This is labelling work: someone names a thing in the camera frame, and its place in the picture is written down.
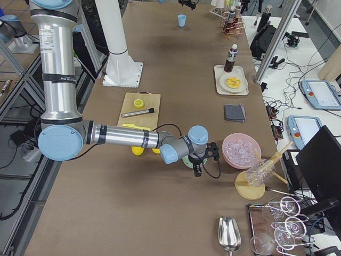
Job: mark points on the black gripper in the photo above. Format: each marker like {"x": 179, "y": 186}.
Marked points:
{"x": 195, "y": 160}

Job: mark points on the pale green bowl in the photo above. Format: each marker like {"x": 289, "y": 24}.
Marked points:
{"x": 189, "y": 164}

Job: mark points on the light blue cup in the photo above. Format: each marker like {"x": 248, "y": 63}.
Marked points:
{"x": 181, "y": 18}

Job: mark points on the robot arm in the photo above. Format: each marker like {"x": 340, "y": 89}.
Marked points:
{"x": 64, "y": 131}
{"x": 189, "y": 3}

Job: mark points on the pink bowl of ice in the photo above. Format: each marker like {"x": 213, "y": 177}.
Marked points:
{"x": 239, "y": 150}

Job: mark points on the steel ice scoop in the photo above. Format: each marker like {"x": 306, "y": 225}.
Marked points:
{"x": 229, "y": 235}

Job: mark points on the whole yellow lemon upper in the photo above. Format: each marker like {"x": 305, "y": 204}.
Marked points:
{"x": 156, "y": 150}

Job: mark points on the whole yellow lemon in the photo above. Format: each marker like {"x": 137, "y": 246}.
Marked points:
{"x": 156, "y": 150}
{"x": 137, "y": 151}

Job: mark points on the wooden glass drying stand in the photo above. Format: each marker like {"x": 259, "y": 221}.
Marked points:
{"x": 250, "y": 192}

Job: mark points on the clear glass mug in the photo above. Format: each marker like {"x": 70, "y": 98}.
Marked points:
{"x": 260, "y": 172}

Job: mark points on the whole yellow lemon lower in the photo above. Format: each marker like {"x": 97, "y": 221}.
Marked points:
{"x": 137, "y": 151}

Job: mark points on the grey folded cloth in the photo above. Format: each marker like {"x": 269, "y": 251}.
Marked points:
{"x": 235, "y": 113}

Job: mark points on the steel muddler black tip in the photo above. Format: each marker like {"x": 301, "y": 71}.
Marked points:
{"x": 139, "y": 112}

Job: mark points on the yellow plastic knife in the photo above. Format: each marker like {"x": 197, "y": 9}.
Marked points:
{"x": 130, "y": 125}

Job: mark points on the bamboo cutting board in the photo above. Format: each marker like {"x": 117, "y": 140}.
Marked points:
{"x": 147, "y": 121}

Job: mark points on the half lemon slice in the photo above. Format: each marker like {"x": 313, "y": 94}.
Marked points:
{"x": 138, "y": 103}

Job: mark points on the cream serving tray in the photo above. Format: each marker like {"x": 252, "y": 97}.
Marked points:
{"x": 237, "y": 70}

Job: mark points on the glazed twisted donut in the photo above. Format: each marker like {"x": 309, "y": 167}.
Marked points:
{"x": 233, "y": 82}

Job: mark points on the white round plate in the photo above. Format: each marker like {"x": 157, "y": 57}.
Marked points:
{"x": 223, "y": 78}

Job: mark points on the wine glass rack tray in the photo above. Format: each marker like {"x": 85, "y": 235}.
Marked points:
{"x": 278, "y": 227}

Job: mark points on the teach pendant lower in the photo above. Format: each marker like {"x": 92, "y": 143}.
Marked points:
{"x": 303, "y": 129}

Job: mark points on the teach pendant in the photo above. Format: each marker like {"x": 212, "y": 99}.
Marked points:
{"x": 303, "y": 129}
{"x": 320, "y": 94}

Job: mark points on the dark drink bottle on tray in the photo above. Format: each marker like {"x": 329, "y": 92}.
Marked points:
{"x": 230, "y": 58}

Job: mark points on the black monitor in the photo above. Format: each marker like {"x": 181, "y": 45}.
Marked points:
{"x": 319, "y": 163}

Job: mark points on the black backpack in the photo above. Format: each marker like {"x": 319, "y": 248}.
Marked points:
{"x": 261, "y": 41}

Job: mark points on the teach pendant upper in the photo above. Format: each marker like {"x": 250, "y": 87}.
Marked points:
{"x": 320, "y": 94}

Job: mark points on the dark bottle in rack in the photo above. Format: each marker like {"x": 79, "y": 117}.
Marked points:
{"x": 230, "y": 14}

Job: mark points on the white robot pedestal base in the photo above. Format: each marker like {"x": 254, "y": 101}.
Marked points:
{"x": 121, "y": 70}

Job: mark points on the copper wire bottle rack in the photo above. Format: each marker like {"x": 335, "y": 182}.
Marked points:
{"x": 233, "y": 29}

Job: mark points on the white wire rack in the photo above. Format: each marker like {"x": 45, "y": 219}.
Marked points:
{"x": 220, "y": 7}

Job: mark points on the aluminium frame post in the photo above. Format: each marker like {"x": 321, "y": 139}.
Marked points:
{"x": 287, "y": 15}

